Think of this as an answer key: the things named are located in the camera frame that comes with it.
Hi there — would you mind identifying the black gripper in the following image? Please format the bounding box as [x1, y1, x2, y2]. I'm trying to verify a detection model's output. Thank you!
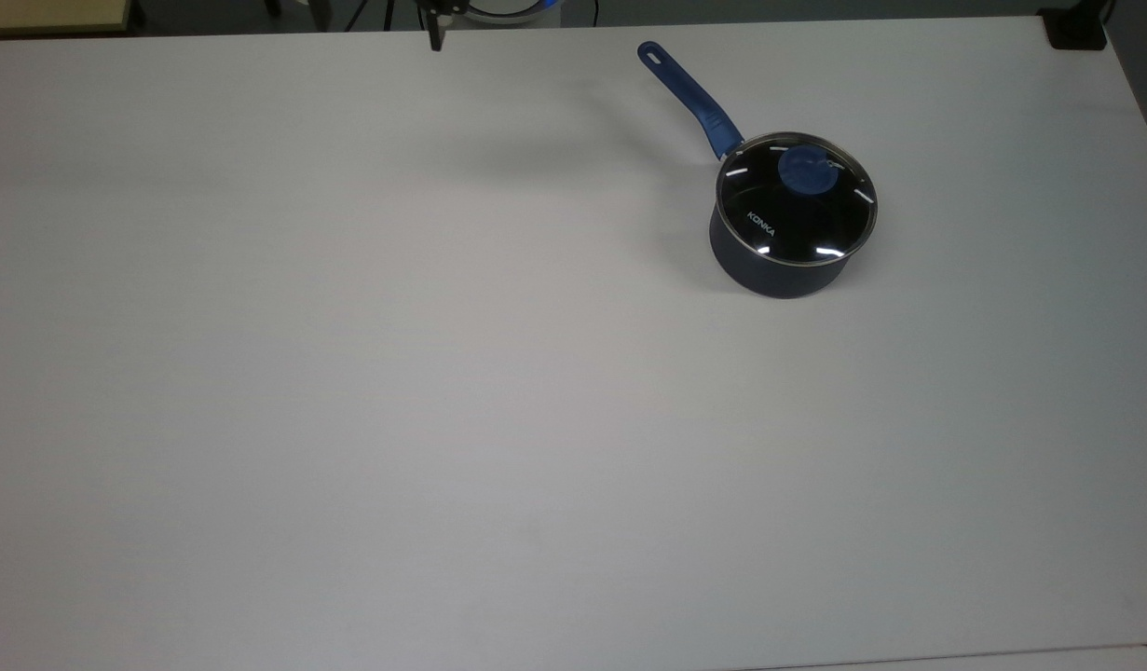
[420, 0, 469, 52]

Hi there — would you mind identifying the glass lid with blue knob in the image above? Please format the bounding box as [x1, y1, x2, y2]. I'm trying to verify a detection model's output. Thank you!
[716, 132, 879, 267]

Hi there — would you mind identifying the round robot base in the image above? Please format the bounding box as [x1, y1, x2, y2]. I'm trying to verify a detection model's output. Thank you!
[461, 0, 567, 27]

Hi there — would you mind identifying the light wooden table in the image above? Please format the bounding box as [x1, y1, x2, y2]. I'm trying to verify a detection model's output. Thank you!
[0, 0, 132, 38]

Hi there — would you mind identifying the black table clamp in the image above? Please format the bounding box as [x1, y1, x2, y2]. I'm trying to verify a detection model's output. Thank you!
[1039, 0, 1111, 50]

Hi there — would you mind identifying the white adjacent table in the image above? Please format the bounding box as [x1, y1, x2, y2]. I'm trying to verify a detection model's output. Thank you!
[741, 643, 1147, 671]

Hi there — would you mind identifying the dark saucepan with blue handle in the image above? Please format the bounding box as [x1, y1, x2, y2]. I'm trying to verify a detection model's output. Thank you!
[636, 40, 879, 300]

